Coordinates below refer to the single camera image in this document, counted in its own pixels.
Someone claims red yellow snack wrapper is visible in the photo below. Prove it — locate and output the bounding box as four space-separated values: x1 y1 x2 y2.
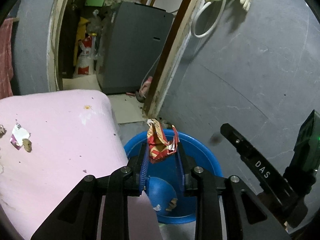
147 119 180 164

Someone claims brown peel piece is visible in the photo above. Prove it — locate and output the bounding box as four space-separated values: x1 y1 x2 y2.
22 139 32 153

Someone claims blue plastic basin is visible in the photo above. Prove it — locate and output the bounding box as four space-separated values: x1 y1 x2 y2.
123 130 224 225

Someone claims pink floral tablecloth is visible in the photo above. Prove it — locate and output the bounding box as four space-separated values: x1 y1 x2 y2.
1 90 162 239

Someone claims white red rice sack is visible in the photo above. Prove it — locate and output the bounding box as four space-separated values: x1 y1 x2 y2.
74 34 95 75

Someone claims white purple torn packet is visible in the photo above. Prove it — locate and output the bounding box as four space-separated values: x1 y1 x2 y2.
9 123 30 150

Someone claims grey refrigerator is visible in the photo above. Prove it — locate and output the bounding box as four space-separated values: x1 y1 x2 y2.
97 2 174 95

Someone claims yellow bag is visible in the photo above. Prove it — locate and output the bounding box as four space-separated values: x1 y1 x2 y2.
73 17 89 66

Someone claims green box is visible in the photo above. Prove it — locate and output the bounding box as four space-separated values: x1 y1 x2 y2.
85 0 105 7

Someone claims wooden door frame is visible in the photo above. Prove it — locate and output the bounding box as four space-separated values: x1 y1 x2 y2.
143 0 200 119

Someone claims white hose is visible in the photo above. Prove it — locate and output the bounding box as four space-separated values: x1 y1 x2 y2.
190 0 232 39

